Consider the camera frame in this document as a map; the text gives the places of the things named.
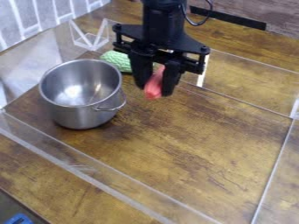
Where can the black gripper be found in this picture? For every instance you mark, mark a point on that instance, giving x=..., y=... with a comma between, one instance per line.
x=154, y=45

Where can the pink handled metal spoon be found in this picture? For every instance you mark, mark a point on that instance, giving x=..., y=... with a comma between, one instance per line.
x=152, y=87

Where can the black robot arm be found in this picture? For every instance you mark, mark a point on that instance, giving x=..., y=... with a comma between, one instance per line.
x=166, y=14

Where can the green bitter gourd toy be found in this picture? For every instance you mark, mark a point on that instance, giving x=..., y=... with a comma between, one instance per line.
x=119, y=60

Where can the stainless steel pot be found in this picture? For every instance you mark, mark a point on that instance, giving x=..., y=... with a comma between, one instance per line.
x=82, y=92

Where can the clear acrylic barrier panel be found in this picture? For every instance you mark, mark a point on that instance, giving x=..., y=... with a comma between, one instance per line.
x=204, y=157

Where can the blue object at corner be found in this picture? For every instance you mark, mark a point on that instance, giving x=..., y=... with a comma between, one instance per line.
x=19, y=219

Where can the clear acrylic triangular bracket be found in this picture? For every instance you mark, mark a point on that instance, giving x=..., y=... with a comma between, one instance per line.
x=88, y=40

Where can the black wall strip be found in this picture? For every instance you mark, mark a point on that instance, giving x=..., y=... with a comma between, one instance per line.
x=251, y=23

